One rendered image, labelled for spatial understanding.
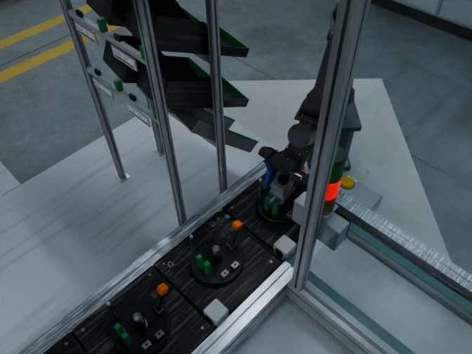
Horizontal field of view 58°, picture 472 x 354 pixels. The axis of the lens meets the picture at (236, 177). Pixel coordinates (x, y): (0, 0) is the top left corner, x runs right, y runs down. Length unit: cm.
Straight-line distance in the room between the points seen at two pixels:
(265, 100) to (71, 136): 166
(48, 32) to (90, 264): 316
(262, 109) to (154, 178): 52
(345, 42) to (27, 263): 112
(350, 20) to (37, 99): 307
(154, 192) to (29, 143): 180
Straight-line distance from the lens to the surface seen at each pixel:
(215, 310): 107
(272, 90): 182
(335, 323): 112
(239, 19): 409
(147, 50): 88
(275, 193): 117
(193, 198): 142
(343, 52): 61
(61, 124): 320
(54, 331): 117
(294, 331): 119
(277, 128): 164
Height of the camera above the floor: 197
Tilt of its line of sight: 49 degrees down
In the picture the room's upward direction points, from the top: 1 degrees counter-clockwise
